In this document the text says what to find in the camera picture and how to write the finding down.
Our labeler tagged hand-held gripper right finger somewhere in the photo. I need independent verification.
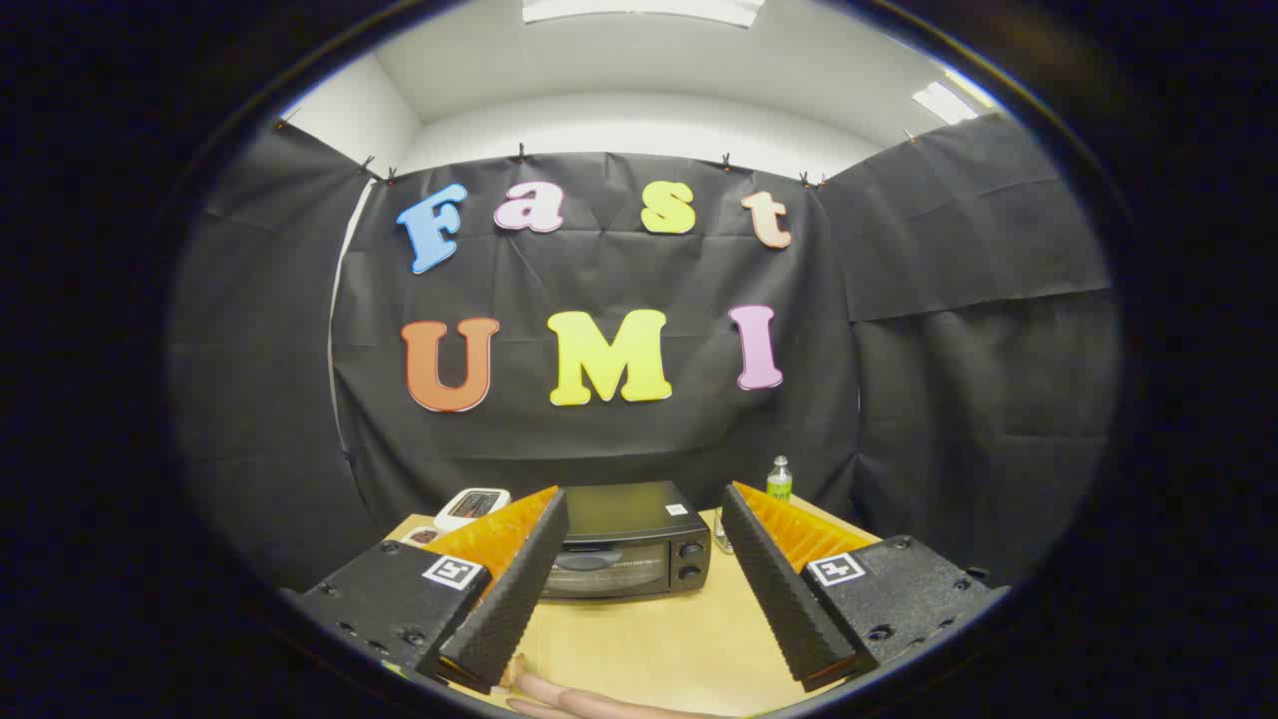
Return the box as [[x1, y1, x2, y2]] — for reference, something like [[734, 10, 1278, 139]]
[[719, 481, 1009, 693]]

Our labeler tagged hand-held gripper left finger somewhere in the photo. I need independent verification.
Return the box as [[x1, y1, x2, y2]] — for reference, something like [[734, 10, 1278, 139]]
[[283, 486, 571, 696]]

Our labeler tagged black toaster oven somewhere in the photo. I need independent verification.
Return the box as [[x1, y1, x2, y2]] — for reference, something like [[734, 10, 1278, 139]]
[[539, 481, 713, 602]]

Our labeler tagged white pop-up toaster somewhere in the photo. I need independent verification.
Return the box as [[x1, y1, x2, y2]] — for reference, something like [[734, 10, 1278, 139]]
[[435, 488, 512, 533]]

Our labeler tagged small ceiling light panel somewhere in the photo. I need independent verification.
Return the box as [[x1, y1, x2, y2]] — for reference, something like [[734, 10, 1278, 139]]
[[911, 80, 979, 126]]

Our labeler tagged long ceiling light panel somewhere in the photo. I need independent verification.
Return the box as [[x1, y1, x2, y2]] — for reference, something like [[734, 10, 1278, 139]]
[[522, 0, 765, 28]]

